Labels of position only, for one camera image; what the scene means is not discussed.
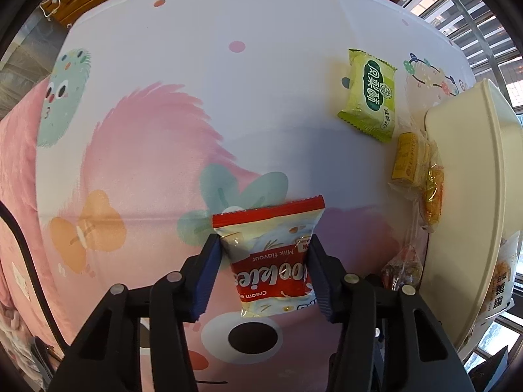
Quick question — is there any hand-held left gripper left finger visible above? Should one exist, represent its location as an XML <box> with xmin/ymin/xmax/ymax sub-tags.
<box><xmin>48</xmin><ymin>234</ymin><xmax>222</xmax><ymax>392</ymax></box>

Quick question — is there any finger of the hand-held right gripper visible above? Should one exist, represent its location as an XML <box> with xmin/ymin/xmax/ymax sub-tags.
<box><xmin>467</xmin><ymin>345</ymin><xmax>512</xmax><ymax>392</ymax></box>

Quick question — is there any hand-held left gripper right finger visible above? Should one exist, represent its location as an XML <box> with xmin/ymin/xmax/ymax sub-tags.
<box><xmin>306</xmin><ymin>234</ymin><xmax>477</xmax><ymax>392</ymax></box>

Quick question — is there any red white cookie packet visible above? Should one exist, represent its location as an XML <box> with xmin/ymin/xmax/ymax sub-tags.
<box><xmin>211</xmin><ymin>195</ymin><xmax>328</xmax><ymax>319</ymax></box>

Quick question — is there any red-white packet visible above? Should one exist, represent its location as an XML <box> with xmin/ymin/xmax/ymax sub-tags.
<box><xmin>474</xmin><ymin>233</ymin><xmax>522</xmax><ymax>323</ymax></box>

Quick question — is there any white plastic bin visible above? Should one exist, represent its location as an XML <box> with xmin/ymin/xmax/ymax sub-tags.
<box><xmin>419</xmin><ymin>77</ymin><xmax>523</xmax><ymax>352</ymax></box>

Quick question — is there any clear oat flakes packet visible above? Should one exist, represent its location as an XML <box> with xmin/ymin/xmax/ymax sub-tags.
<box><xmin>380</xmin><ymin>245</ymin><xmax>426</xmax><ymax>293</ymax></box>

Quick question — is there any yellow snack packet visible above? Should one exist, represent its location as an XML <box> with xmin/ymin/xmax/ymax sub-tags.
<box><xmin>388</xmin><ymin>131</ymin><xmax>434</xmax><ymax>189</ymax></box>

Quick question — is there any green snack packet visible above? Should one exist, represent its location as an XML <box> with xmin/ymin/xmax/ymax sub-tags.
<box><xmin>337</xmin><ymin>48</ymin><xmax>399</xmax><ymax>145</ymax></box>

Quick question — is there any white cloth bundle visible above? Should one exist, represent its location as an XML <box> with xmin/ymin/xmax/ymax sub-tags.
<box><xmin>0</xmin><ymin>302</ymin><xmax>58</xmax><ymax>381</ymax></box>

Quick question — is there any pink blanket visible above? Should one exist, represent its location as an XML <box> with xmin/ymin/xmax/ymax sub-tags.
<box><xmin>0</xmin><ymin>77</ymin><xmax>70</xmax><ymax>356</ymax></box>

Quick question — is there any printed cartoon tablecloth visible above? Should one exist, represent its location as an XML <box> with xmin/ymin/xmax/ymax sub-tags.
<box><xmin>35</xmin><ymin>0</ymin><xmax>479</xmax><ymax>392</ymax></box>

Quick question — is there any metal window grille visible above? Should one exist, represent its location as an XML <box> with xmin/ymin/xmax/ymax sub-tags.
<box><xmin>402</xmin><ymin>0</ymin><xmax>523</xmax><ymax>377</ymax></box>

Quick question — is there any black cable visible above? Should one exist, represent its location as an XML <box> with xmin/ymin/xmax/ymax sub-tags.
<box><xmin>0</xmin><ymin>200</ymin><xmax>68</xmax><ymax>354</ymax></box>

